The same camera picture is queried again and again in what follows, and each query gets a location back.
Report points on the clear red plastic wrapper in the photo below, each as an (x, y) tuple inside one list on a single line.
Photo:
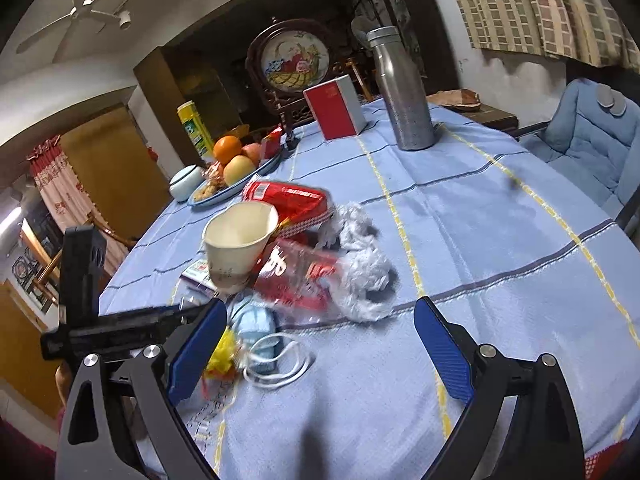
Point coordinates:
[(290, 280)]

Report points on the white track spotlight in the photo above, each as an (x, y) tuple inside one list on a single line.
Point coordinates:
[(124, 19)]

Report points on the white paper cup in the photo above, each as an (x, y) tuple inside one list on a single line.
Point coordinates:
[(235, 255)]

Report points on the brown paper bag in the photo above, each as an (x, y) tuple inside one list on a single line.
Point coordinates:
[(455, 100)]

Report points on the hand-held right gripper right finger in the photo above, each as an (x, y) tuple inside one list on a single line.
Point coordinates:
[(445, 350)]

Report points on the blue padded chair cushion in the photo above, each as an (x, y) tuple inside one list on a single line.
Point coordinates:
[(585, 135)]

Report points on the white desk fan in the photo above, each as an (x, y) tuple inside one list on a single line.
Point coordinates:
[(361, 30)]

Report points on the wooden chair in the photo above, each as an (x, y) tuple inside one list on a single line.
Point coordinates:
[(47, 265)]

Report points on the yellow canister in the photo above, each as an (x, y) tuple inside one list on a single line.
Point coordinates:
[(195, 127)]

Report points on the yellow apple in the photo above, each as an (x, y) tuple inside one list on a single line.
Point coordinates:
[(239, 170)]

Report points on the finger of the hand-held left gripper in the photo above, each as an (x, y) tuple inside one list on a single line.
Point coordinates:
[(125, 327)]

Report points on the round embroidered table screen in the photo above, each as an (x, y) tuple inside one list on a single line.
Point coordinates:
[(295, 60)]

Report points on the orange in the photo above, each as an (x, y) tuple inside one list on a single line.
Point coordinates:
[(227, 149)]

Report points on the red floral curtain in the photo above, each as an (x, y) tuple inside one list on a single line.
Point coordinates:
[(60, 195)]

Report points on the steel water bottle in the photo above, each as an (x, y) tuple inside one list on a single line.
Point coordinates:
[(405, 100)]

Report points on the red and white box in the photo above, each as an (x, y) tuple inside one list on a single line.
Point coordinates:
[(330, 110)]

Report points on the checked beige curtain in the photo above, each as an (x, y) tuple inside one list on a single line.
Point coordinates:
[(510, 5)]

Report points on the blue striped tablecloth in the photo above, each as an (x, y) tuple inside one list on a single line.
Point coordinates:
[(475, 235)]

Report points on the small red snack packet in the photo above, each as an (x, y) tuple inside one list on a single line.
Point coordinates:
[(272, 142)]

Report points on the blue-rimmed fruit plate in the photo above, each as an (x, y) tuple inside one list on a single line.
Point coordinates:
[(230, 193)]

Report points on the blue face mask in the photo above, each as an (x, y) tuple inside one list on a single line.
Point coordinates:
[(255, 322)]

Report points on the red apple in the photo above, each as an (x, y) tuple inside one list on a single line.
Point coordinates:
[(251, 152)]

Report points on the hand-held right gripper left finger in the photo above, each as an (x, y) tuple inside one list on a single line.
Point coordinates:
[(197, 340)]

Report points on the small card box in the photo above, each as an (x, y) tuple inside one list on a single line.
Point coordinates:
[(197, 272)]

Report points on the yellow candy wrapper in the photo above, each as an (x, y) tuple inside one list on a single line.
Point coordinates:
[(222, 355)]

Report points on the pale green lidded jar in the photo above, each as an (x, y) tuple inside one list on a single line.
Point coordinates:
[(185, 182)]

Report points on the large red snack packet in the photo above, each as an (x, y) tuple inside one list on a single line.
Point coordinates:
[(290, 200)]

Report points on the white ceiling fan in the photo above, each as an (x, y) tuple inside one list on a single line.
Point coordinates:
[(80, 11)]

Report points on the white tissue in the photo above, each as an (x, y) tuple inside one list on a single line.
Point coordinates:
[(365, 265)]

